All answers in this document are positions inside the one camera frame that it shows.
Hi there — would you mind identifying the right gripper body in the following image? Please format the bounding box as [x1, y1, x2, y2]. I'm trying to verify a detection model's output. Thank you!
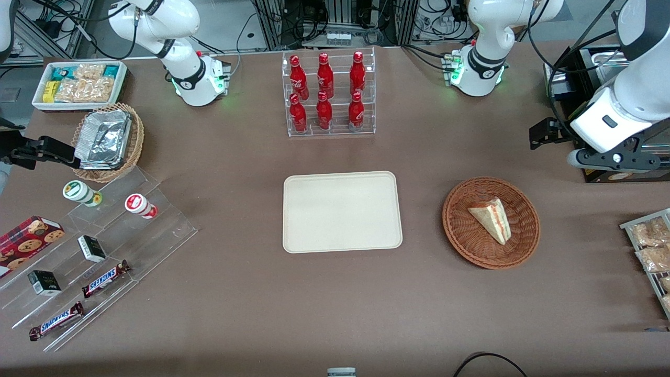
[0, 118, 25, 169]

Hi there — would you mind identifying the triangular sandwich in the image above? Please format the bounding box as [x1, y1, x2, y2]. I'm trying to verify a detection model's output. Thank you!
[467, 198, 509, 246]

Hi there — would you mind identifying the aluminium foil tray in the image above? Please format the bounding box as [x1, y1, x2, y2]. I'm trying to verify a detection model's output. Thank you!
[74, 110, 132, 171]

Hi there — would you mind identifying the tray of packaged cookies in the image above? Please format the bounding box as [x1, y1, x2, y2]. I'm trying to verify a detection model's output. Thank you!
[620, 208, 670, 320]

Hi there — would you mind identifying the light wicker basket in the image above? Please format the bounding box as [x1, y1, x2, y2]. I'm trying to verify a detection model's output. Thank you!
[71, 103, 145, 183]

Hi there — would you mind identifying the brown wicker basket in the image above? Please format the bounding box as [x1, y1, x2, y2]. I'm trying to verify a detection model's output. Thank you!
[442, 177, 541, 270]

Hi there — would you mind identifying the beige plastic tray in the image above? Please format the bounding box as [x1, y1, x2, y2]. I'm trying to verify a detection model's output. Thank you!
[283, 171, 404, 254]

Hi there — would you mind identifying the black metal equipment box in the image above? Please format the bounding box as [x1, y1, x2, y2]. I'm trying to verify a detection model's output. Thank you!
[543, 45, 670, 184]

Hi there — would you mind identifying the green lid yogurt cup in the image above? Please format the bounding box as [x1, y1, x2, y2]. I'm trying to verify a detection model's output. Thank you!
[62, 180, 103, 207]

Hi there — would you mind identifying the white plastic bin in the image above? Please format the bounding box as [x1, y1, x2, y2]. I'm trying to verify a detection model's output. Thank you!
[31, 61, 129, 112]

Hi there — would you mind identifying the clear cracker bag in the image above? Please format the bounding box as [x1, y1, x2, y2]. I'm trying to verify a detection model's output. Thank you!
[72, 63, 106, 81]
[54, 78, 115, 103]

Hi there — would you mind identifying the red tartan cookie box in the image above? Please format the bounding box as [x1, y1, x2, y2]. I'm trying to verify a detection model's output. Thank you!
[0, 215, 65, 278]

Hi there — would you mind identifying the red lid yogurt cup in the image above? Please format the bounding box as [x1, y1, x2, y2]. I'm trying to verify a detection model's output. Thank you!
[125, 193, 158, 219]

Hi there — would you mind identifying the small black carton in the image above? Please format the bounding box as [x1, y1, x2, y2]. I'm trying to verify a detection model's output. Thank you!
[27, 270, 62, 296]
[77, 235, 107, 263]

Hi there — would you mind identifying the clear acrylic stepped shelf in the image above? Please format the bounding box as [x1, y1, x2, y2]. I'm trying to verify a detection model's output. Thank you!
[0, 165, 198, 352]

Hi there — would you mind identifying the Snickers chocolate bar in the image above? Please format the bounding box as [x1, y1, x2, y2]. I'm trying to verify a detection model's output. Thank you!
[81, 260, 131, 299]
[29, 302, 85, 342]

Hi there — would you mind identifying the red cola bottle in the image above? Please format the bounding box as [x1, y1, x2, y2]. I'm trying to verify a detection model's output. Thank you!
[289, 93, 308, 133]
[317, 52, 334, 99]
[289, 54, 309, 100]
[350, 51, 366, 96]
[348, 91, 365, 129]
[316, 91, 333, 130]

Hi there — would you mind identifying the clear acrylic bottle rack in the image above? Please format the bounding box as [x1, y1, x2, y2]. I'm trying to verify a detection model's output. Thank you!
[282, 47, 376, 138]

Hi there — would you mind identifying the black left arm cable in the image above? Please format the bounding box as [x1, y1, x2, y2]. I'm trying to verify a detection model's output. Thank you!
[526, 0, 618, 134]

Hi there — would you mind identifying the black floor cable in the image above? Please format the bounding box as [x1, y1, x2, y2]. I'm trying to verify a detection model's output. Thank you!
[453, 352, 527, 377]

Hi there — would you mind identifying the aluminium equipment frame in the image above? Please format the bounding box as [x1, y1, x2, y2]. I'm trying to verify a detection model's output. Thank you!
[251, 0, 419, 50]

